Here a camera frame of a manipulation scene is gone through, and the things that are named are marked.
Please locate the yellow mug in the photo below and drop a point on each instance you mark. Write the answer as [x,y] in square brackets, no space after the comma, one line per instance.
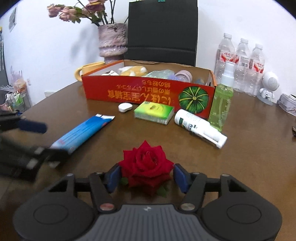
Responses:
[90,69]

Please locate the purple ceramic vase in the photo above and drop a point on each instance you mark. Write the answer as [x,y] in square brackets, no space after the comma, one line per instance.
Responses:
[112,41]

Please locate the small grey white box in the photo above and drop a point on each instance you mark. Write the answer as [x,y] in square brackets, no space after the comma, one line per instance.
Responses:
[288,104]

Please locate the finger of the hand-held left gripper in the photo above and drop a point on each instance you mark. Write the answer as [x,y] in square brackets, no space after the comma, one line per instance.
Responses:
[53,156]
[32,126]

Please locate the white spray bottle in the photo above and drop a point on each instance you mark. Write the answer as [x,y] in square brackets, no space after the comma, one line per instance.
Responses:
[196,124]

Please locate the wall poster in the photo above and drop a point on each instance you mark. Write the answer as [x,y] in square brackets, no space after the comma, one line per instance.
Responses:
[13,19]

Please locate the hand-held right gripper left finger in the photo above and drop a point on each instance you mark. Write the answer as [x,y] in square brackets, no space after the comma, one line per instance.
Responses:
[113,178]

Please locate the yellow white plush hamster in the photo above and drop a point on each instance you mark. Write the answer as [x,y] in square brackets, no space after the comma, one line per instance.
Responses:
[134,70]

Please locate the green clear spray bottle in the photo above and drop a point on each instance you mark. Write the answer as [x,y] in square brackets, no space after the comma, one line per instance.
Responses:
[220,104]

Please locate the white robot figurine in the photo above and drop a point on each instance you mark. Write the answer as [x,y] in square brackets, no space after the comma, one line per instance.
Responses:
[269,85]

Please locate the iridescent cellophane wrap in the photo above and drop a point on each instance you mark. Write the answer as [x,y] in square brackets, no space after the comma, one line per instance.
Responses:
[159,74]

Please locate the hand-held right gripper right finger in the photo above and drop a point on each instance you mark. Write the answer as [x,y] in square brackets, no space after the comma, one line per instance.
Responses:
[180,178]

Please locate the green tissue pack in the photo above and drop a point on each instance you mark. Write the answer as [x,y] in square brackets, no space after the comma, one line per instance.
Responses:
[153,113]

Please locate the blue white toothpaste tube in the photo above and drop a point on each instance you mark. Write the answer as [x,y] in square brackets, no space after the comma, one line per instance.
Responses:
[85,131]

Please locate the white oval case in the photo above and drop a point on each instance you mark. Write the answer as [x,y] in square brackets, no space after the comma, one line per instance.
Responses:
[125,107]

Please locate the dried pink flowers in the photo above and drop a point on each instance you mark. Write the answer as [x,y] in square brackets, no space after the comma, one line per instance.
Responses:
[76,11]

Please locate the red artificial rose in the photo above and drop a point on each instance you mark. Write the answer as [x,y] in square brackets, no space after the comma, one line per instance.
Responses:
[148,166]

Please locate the red cardboard box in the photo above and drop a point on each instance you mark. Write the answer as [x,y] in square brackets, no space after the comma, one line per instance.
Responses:
[143,92]

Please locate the white wall outlet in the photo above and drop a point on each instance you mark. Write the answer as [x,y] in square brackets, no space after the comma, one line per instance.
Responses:
[49,93]

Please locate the black paper bag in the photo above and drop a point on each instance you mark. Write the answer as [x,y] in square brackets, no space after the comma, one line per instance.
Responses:
[161,30]

